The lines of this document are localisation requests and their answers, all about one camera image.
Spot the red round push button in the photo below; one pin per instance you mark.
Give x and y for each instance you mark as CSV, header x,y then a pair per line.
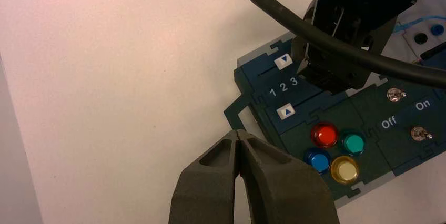
x,y
324,135

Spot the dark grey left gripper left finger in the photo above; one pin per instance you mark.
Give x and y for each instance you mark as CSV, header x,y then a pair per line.
x,y
205,191

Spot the dark blue control panel board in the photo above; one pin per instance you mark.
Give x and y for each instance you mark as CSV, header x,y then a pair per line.
x,y
362,114

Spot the metal toggle switch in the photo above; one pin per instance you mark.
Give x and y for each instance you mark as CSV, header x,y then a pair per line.
x,y
419,134
395,95

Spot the white slider knob up arrow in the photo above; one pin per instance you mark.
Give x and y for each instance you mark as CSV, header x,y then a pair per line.
x,y
286,111

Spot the white slider knob down arrow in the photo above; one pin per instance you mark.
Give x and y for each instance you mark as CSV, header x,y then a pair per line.
x,y
283,61

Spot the white socket panel board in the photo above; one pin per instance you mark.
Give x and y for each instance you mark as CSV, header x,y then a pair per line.
x,y
406,46

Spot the blue round push button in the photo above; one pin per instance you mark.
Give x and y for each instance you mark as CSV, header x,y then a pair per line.
x,y
318,161

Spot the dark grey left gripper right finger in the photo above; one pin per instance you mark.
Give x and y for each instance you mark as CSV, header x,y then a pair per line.
x,y
289,194

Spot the green round push button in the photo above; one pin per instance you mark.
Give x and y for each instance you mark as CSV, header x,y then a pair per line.
x,y
353,144

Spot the blue round socket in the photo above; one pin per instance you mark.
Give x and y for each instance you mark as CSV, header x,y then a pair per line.
x,y
437,29

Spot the black round socket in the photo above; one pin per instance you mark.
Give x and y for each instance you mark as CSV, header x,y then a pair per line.
x,y
420,38

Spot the yellow round push button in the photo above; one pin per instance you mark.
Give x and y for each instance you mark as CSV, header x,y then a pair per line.
x,y
345,170

